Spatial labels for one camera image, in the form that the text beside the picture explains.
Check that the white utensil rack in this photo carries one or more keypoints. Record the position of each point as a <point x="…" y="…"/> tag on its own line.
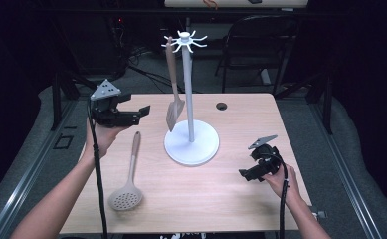
<point x="191" y="146"/>

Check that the person's left hand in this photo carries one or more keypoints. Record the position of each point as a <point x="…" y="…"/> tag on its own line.
<point x="103" y="139"/>

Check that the aluminium floor rail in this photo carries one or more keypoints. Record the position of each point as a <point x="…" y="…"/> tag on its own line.
<point x="350" y="186"/>
<point x="18" y="195"/>

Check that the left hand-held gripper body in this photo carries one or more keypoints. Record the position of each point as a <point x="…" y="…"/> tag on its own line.
<point x="109" y="114"/>

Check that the black metal stand frame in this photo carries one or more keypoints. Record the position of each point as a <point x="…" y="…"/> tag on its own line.
<point x="327" y="103"/>
<point x="56" y="99"/>

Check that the black folding chair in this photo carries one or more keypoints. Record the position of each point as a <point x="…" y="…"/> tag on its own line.
<point x="257" y="40"/>

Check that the grey metal table bracket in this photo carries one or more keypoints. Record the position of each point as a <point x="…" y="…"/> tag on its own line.
<point x="318" y="214"/>

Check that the beige perforated skimmer spoon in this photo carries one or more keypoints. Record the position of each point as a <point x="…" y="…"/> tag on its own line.
<point x="126" y="199"/>

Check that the beige slotted spatula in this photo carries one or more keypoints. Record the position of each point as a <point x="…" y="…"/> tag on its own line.
<point x="174" y="111"/>

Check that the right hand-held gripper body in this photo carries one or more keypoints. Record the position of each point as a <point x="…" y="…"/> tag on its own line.
<point x="267" y="159"/>

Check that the person's right hand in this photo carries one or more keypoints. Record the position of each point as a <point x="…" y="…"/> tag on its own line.
<point x="290" y="186"/>

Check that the orange item on background table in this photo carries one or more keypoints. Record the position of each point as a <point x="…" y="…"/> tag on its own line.
<point x="211" y="4"/>

